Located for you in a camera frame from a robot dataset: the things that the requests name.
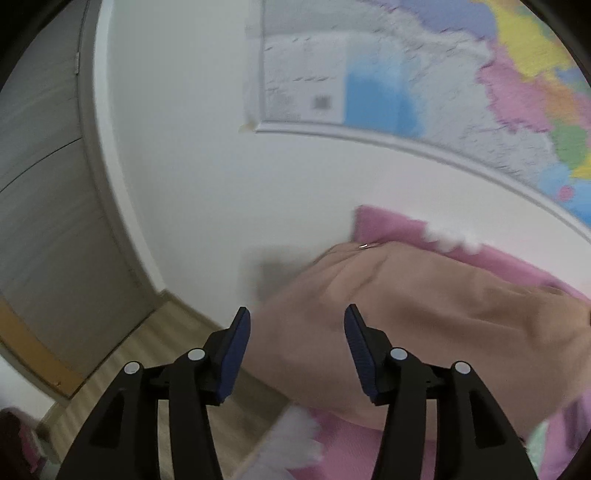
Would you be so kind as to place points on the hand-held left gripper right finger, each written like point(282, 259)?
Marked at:
point(358, 350)

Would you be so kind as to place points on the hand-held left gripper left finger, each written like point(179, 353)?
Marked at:
point(234, 355)

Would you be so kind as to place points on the pink beige jacket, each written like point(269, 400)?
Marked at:
point(406, 314)

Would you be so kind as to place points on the pink daisy print blanket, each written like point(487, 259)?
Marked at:
point(401, 226)

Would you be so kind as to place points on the dark and pink cloth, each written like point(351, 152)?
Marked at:
point(16, 443)

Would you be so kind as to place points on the grey door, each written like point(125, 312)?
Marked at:
point(46, 207)

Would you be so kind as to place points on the colourful wall map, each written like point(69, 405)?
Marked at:
point(438, 78)

